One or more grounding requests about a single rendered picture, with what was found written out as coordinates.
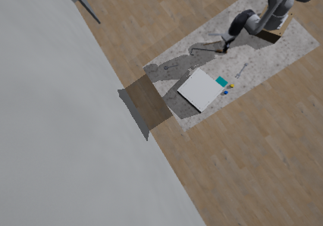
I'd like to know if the teal square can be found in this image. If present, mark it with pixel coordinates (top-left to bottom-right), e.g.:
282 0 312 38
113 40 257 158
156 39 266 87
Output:
216 77 228 87

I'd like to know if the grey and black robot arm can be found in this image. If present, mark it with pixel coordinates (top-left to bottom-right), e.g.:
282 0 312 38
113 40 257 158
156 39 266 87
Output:
221 0 294 42

